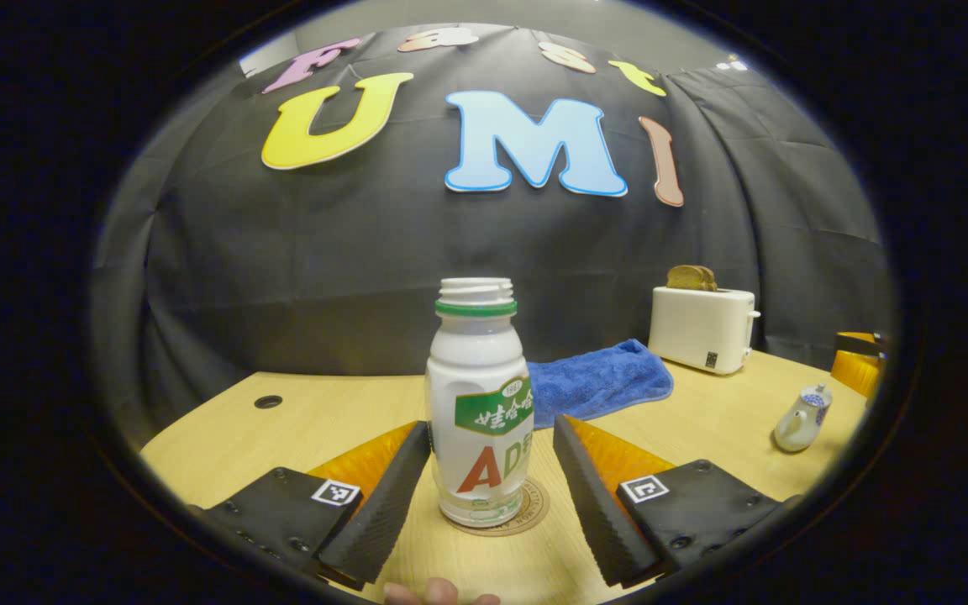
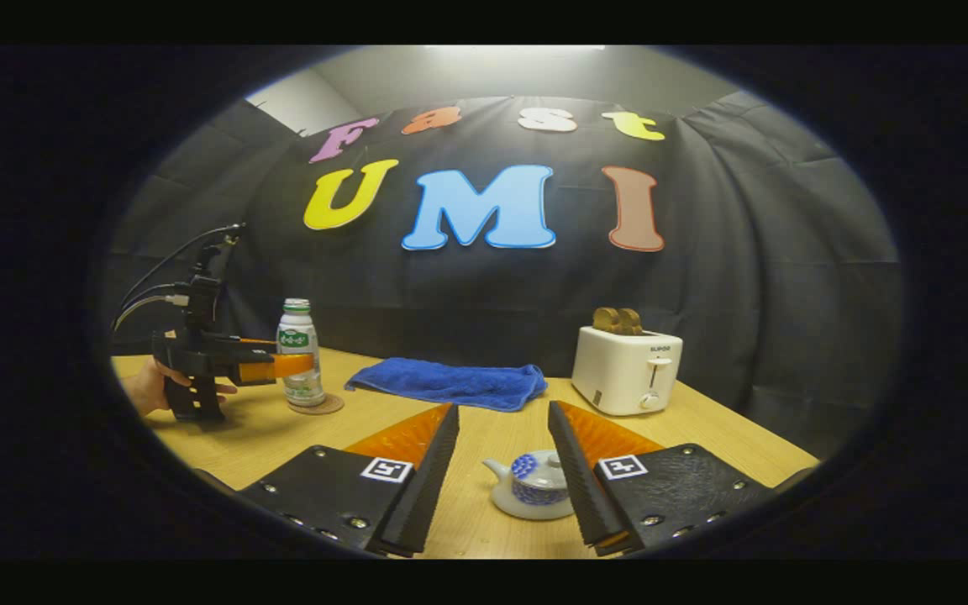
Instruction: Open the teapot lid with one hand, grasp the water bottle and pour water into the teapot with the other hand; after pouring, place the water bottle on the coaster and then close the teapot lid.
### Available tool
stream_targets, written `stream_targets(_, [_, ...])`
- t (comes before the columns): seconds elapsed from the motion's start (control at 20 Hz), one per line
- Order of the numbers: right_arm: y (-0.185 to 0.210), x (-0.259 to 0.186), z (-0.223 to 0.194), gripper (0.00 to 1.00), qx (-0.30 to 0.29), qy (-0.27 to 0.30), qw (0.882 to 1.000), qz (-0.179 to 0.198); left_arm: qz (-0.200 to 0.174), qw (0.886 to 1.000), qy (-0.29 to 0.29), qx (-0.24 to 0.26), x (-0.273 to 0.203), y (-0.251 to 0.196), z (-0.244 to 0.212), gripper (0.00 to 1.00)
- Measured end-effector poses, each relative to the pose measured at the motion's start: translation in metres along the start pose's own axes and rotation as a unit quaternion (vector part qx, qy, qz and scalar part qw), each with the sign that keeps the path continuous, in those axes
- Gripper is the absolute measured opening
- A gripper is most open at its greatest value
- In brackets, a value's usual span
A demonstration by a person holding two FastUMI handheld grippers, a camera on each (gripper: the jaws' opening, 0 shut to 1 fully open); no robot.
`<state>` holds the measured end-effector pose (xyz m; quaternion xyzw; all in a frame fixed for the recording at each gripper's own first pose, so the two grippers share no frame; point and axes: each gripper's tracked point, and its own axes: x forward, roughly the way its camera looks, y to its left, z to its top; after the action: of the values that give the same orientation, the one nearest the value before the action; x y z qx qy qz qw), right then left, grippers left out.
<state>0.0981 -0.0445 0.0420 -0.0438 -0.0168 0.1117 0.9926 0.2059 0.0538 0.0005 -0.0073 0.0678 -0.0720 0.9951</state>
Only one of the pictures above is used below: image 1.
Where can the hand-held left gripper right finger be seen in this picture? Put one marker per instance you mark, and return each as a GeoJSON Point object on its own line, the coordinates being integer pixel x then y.
{"type": "Point", "coordinates": [597, 512]}

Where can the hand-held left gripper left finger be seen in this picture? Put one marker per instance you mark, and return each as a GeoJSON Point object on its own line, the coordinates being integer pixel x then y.
{"type": "Point", "coordinates": [383, 512]}

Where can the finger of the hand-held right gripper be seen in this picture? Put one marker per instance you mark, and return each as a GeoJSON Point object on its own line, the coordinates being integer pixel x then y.
{"type": "Point", "coordinates": [854, 374]}
{"type": "Point", "coordinates": [862, 342]}

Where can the white blue teacup lid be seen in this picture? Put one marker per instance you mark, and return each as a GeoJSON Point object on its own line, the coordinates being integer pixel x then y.
{"type": "Point", "coordinates": [815, 397]}

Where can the round brown coaster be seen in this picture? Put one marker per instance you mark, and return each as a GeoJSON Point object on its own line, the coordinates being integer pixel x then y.
{"type": "Point", "coordinates": [534, 508]}

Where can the white blue teacup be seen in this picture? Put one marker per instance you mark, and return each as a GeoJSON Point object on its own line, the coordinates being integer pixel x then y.
{"type": "Point", "coordinates": [795, 428]}

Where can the white water bottle green label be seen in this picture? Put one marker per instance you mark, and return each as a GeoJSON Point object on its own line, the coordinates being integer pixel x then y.
{"type": "Point", "coordinates": [477, 395]}

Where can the blue towel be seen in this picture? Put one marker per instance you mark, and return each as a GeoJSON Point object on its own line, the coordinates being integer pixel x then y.
{"type": "Point", "coordinates": [597, 382]}

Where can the white toaster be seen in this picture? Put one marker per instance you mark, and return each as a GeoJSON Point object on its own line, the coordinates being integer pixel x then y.
{"type": "Point", "coordinates": [701, 329]}

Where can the brown toast slice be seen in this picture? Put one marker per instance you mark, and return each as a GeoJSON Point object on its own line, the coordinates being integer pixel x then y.
{"type": "Point", "coordinates": [712, 280]}
{"type": "Point", "coordinates": [687, 279]}

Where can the black backdrop cloth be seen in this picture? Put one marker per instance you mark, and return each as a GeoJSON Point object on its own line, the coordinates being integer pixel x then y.
{"type": "Point", "coordinates": [349, 260]}

